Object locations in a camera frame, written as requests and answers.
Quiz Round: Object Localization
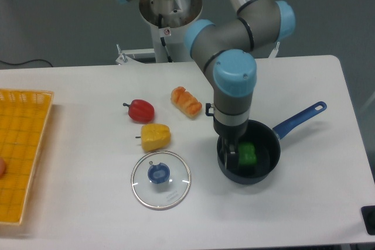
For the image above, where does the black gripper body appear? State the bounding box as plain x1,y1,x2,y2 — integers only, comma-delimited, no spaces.
213,117,247,143

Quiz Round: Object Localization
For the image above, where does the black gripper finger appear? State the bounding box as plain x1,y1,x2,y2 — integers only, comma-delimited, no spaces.
221,138,229,169
228,142,239,170

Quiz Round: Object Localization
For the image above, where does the green toy bell pepper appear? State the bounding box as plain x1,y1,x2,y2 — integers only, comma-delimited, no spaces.
238,142,258,166

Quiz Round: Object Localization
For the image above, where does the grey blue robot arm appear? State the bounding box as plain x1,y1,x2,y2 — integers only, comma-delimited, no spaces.
118,0,295,170

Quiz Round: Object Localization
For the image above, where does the glass lid blue knob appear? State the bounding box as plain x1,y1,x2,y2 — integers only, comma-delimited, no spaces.
131,150,192,210

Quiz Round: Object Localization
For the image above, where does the orange toy bread loaf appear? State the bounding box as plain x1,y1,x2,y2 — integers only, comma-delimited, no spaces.
171,86,202,119

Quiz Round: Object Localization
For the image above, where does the yellow toy bell pepper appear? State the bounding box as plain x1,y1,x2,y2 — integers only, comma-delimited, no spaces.
136,124,171,152

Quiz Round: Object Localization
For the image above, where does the red toy bell pepper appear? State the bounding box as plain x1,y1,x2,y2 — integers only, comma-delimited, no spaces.
122,99,155,124

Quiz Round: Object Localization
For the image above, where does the black device at table edge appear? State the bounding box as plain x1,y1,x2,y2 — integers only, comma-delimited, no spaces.
361,206,375,235

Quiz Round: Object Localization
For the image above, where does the yellow woven basket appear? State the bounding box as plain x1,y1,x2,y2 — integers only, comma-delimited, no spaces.
1,88,54,225

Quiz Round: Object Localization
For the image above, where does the blue handled dark saucepan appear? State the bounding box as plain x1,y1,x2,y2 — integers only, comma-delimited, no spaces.
217,101,327,185

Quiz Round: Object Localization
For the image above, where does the black cable on floor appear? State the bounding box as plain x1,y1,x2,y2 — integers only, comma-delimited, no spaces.
0,59,54,68

